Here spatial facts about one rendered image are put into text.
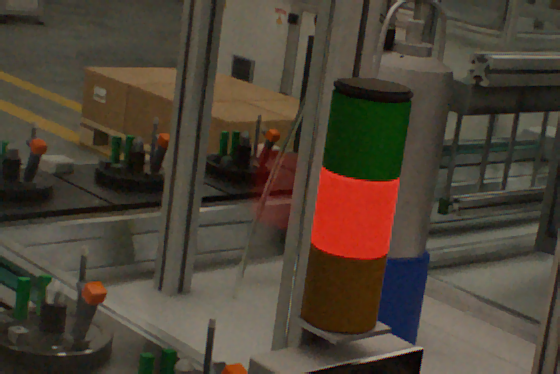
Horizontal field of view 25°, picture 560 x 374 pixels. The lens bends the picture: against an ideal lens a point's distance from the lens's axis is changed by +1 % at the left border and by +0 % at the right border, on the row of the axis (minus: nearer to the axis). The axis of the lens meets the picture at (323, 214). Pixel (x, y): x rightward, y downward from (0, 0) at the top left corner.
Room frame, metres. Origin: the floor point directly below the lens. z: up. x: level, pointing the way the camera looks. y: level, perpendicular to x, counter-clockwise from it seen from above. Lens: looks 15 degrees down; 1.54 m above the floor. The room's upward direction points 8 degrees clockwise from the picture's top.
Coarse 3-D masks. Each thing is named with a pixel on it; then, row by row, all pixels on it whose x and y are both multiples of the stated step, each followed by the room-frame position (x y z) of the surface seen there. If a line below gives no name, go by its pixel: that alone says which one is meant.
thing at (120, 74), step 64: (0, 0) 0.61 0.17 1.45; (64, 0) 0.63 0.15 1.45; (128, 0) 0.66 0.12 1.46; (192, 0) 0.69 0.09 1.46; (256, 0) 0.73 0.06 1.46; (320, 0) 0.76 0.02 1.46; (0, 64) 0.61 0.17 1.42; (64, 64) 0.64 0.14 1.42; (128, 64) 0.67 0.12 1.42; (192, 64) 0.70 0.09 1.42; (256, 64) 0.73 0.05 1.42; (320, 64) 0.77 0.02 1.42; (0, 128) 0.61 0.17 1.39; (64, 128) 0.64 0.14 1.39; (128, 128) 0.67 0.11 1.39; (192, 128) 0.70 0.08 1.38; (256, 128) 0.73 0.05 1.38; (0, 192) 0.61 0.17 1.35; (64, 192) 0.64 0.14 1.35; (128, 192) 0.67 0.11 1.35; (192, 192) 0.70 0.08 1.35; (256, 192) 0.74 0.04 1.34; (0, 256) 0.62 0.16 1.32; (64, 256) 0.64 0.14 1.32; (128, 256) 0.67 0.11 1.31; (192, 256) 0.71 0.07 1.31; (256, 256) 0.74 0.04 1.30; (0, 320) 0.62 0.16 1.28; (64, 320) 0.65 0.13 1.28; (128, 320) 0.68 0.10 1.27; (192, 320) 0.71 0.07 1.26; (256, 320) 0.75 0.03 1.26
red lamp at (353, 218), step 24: (336, 192) 0.74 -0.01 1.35; (360, 192) 0.74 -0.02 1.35; (384, 192) 0.74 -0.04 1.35; (336, 216) 0.74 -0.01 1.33; (360, 216) 0.74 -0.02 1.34; (384, 216) 0.74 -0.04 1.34; (312, 240) 0.75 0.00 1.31; (336, 240) 0.74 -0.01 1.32; (360, 240) 0.74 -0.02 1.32; (384, 240) 0.75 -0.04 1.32
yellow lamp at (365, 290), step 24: (312, 264) 0.75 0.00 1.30; (336, 264) 0.74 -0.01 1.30; (360, 264) 0.74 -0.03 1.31; (384, 264) 0.75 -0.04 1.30; (312, 288) 0.74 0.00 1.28; (336, 288) 0.74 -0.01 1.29; (360, 288) 0.74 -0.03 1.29; (312, 312) 0.74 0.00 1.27; (336, 312) 0.74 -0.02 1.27; (360, 312) 0.74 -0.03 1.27
